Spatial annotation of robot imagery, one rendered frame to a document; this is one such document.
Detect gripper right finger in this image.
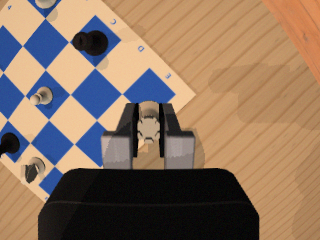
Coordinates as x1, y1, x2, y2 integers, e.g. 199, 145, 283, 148
159, 103, 196, 169

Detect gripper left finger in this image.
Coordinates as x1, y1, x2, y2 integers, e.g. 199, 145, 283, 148
101, 103, 139, 169

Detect blue and cream chessboard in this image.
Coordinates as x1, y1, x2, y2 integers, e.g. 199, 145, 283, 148
0, 0, 196, 203

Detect white pawn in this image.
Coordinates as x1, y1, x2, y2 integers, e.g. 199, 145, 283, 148
30, 86, 53, 105

